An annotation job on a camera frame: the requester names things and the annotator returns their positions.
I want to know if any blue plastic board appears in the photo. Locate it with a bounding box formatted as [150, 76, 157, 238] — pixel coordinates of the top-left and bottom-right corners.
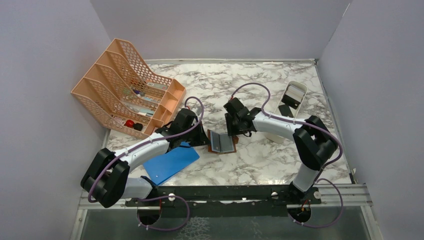
[143, 142, 200, 185]

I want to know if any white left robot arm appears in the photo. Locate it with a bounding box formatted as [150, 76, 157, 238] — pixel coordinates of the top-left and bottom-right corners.
[80, 108, 208, 208]

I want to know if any black round item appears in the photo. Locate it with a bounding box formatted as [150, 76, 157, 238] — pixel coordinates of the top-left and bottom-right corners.
[132, 123, 144, 132]

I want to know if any brown leather card holder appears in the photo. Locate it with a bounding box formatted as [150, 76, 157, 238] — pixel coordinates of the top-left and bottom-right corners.
[207, 129, 239, 155]

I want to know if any black card lying in tray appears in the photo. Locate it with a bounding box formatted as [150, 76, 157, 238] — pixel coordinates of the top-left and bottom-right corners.
[278, 104, 294, 118]

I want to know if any cream oval plastic tray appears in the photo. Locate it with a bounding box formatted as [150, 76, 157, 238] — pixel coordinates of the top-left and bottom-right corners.
[273, 81, 308, 118]

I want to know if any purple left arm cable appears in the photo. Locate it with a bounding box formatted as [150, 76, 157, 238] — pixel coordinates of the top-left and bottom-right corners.
[87, 96, 205, 233]

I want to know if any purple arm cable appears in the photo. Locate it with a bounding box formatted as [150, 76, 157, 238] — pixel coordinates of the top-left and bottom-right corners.
[230, 82, 344, 229]
[87, 96, 205, 233]

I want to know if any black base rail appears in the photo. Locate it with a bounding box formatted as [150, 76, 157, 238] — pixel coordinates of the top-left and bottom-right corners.
[125, 185, 322, 218]

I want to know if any red round item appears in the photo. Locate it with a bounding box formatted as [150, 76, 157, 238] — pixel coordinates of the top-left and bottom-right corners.
[124, 119, 135, 128]

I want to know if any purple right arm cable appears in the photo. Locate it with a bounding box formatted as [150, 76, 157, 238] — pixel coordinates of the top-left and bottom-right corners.
[230, 82, 344, 229]

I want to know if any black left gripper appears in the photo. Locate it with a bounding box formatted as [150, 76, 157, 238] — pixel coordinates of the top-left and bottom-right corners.
[181, 120, 212, 147]

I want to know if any peach plastic file organizer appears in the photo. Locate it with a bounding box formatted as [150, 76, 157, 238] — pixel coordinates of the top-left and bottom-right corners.
[71, 38, 186, 139]

